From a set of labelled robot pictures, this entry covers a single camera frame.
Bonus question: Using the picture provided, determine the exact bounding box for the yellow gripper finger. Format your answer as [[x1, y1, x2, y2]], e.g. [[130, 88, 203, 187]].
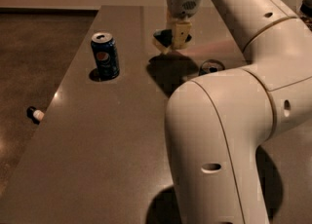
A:
[[153, 11, 173, 55], [172, 21, 191, 50]]

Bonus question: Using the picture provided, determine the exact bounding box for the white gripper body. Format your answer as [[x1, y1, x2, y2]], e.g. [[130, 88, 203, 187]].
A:
[[167, 0, 201, 20]]

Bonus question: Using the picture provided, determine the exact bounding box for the green and yellow sponge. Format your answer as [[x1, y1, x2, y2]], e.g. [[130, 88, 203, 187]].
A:
[[153, 29, 192, 55]]

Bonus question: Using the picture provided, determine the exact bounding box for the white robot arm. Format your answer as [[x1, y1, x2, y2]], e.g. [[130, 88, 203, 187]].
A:
[[165, 0, 311, 224]]

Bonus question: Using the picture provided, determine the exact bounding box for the silver blue energy drink can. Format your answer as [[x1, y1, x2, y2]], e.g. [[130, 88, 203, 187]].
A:
[[199, 59, 225, 75]]

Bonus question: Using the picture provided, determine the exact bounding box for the blue Pepsi soda can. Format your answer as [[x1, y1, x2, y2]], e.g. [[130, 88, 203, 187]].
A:
[[91, 32, 120, 80]]

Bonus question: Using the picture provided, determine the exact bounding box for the small black white bottle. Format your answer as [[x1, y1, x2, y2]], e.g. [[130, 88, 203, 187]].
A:
[[26, 106, 44, 122]]

